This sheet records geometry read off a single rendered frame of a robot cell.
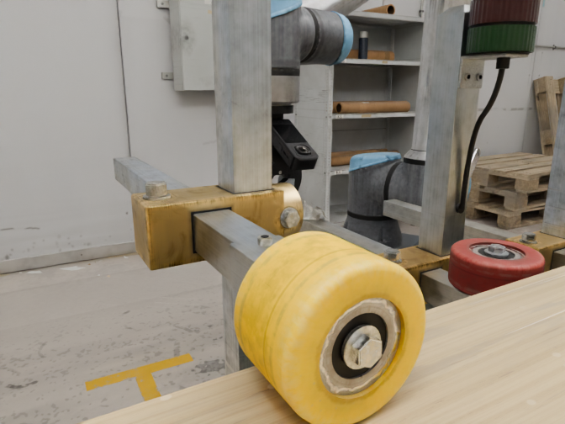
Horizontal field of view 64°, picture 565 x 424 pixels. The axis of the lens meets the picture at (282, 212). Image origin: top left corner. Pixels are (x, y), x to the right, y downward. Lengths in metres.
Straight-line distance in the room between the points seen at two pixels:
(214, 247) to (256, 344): 0.12
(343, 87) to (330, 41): 2.87
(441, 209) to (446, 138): 0.08
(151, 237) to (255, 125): 0.12
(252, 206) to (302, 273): 0.18
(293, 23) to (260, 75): 0.39
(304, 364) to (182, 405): 0.08
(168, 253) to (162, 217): 0.03
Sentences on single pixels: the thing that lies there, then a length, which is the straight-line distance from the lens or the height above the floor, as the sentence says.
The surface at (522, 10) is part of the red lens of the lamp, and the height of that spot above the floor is 1.12.
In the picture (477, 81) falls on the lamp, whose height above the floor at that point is 1.06.
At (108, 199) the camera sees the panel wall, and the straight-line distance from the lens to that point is 3.09.
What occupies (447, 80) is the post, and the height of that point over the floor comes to 1.06.
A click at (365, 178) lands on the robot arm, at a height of 0.81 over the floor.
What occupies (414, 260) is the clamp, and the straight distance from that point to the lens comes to 0.52.
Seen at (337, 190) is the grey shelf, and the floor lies 0.26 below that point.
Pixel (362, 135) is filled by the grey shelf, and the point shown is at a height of 0.70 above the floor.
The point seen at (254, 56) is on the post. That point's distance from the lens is 0.37.
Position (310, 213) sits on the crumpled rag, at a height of 0.87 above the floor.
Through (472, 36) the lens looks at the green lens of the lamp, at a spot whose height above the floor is 1.10.
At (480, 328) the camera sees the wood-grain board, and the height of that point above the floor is 0.90.
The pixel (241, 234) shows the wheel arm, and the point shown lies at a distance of 0.30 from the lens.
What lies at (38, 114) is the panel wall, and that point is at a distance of 3.00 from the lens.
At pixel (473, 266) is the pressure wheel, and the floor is 0.90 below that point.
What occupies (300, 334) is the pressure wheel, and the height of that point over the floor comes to 0.96.
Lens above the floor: 1.05
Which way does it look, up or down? 15 degrees down
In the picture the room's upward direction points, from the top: straight up
